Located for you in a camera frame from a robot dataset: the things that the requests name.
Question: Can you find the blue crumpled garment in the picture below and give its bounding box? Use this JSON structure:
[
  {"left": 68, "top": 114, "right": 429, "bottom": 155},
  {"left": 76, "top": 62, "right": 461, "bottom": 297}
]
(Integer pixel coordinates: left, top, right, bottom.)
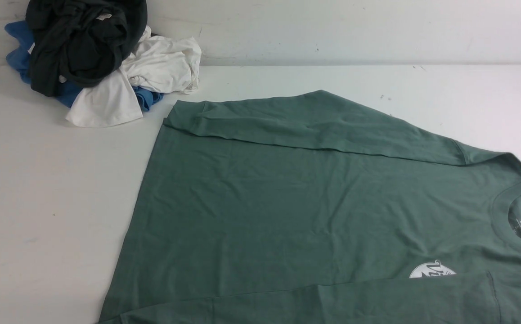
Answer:
[{"left": 4, "top": 20, "right": 164, "bottom": 112}]

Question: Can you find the white crumpled garment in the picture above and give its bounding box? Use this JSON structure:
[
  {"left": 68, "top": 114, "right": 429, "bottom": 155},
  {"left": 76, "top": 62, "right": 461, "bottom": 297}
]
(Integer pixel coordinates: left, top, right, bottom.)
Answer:
[{"left": 66, "top": 27, "right": 202, "bottom": 128}]

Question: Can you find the dark green crumpled garment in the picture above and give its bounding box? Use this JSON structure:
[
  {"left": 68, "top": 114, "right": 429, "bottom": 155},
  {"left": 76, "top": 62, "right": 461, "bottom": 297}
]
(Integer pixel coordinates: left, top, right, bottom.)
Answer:
[{"left": 25, "top": 0, "right": 148, "bottom": 97}]

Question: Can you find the green long-sleeve top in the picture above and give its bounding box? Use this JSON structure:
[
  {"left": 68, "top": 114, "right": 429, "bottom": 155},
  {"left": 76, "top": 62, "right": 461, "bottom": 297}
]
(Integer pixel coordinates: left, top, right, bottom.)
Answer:
[{"left": 99, "top": 90, "right": 521, "bottom": 324}]

